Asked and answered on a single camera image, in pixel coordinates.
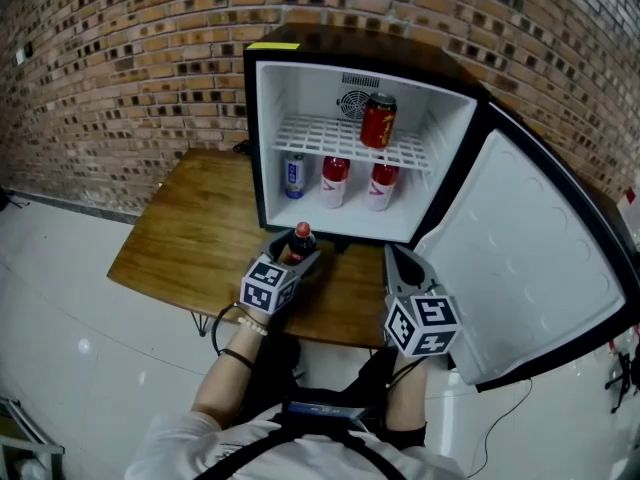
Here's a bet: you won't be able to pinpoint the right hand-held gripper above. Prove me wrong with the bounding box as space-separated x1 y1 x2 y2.
383 243 460 358

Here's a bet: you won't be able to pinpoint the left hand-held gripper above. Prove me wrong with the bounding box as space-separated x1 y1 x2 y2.
239 228 322 317

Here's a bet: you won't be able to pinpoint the dark cola bottle red label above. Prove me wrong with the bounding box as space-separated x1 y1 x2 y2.
285 221 317 267

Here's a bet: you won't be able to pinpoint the black mini fridge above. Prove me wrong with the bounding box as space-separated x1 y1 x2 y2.
243 22 640 393

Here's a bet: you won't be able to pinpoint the person's right forearm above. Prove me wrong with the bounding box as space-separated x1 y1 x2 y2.
384 352 429 432

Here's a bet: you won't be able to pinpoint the person's left forearm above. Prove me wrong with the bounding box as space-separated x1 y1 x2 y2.
191 317 271 427

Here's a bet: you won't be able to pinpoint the mini fridge door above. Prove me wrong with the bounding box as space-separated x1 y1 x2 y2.
412 100 640 393

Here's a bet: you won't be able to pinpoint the blue and white can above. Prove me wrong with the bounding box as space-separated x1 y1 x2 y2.
284 151 307 200

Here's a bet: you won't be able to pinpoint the red and white drink bottle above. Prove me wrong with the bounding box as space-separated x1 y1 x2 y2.
366 160 401 213
319 155 351 209

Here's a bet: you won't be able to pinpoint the wooden table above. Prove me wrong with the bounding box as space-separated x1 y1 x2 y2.
107 147 389 350

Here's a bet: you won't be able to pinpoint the person's black trousers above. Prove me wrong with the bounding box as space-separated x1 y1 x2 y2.
234 337 396 419

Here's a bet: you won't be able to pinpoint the black wrist band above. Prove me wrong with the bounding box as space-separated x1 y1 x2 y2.
219 348 255 369

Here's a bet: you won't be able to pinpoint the red drink can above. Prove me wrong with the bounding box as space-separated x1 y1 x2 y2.
359 92 398 149

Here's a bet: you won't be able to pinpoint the chest-mounted device blue screen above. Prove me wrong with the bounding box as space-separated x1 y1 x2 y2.
284 400 374 422

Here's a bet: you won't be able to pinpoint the white shirt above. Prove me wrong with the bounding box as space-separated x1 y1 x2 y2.
124 402 469 480

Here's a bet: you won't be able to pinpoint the clear plastic bottles red labels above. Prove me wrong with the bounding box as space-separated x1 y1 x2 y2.
607 325 640 359

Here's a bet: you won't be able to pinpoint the pack of clear plastic bottles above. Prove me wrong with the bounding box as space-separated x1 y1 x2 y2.
617 182 640 249

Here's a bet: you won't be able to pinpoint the black tripod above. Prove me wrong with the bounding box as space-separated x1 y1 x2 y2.
604 340 640 414

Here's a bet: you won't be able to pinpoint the metal rack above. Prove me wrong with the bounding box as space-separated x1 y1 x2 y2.
0 395 66 480

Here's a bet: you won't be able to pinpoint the white bead bracelet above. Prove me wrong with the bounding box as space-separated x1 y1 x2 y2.
237 316 269 338

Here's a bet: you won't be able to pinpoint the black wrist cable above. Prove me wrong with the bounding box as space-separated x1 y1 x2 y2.
212 301 251 357

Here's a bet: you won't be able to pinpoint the white wire fridge shelf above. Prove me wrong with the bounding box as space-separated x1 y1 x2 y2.
271 112 434 173

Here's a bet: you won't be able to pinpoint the thin black power cord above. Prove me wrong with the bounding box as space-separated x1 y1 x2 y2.
467 377 534 479

